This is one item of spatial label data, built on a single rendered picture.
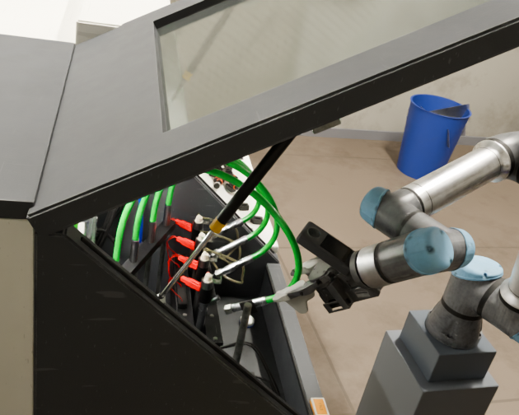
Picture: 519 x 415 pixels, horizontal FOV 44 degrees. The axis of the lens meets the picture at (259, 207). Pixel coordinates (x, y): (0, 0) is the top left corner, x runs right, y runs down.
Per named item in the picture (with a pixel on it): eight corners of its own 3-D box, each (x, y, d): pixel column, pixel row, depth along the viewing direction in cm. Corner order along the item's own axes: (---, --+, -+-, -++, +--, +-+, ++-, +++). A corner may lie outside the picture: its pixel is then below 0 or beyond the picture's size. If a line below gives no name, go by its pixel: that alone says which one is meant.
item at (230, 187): (245, 197, 204) (248, 181, 201) (212, 194, 202) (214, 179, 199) (236, 163, 223) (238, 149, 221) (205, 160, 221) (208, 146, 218)
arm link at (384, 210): (511, 109, 144) (358, 184, 120) (556, 128, 138) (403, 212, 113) (499, 152, 151) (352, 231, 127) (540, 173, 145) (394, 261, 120)
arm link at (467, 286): (458, 283, 179) (475, 244, 172) (499, 311, 171) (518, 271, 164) (432, 296, 172) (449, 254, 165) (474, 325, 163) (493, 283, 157)
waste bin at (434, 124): (435, 158, 518) (459, 90, 490) (465, 186, 481) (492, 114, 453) (380, 156, 503) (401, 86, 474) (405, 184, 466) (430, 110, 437)
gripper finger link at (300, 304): (283, 326, 124) (323, 308, 120) (266, 303, 122) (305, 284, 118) (287, 316, 127) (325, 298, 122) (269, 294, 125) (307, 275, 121)
